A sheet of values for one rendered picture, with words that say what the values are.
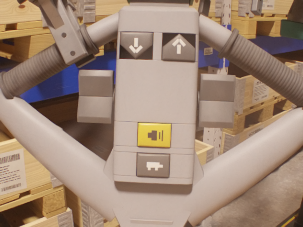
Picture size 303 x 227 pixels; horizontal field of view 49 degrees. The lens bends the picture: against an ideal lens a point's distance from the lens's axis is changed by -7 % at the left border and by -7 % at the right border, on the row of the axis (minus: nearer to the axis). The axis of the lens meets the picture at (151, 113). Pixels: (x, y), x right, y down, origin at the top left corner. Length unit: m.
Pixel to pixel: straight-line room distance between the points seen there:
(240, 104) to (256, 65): 1.65
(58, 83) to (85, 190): 0.86
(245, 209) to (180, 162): 2.17
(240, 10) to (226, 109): 1.59
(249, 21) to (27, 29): 1.25
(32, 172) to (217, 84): 0.93
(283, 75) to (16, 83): 0.32
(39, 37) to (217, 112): 0.83
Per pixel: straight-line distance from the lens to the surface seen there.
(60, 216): 1.39
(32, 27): 1.14
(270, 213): 2.56
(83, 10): 1.23
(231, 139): 2.12
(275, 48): 2.45
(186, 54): 0.39
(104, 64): 1.37
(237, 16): 2.00
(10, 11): 1.11
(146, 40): 0.40
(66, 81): 1.29
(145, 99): 0.40
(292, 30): 1.26
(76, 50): 0.41
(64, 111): 2.66
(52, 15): 0.41
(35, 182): 1.26
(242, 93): 2.05
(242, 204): 2.61
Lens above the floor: 1.41
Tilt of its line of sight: 19 degrees down
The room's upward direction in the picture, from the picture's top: 1 degrees clockwise
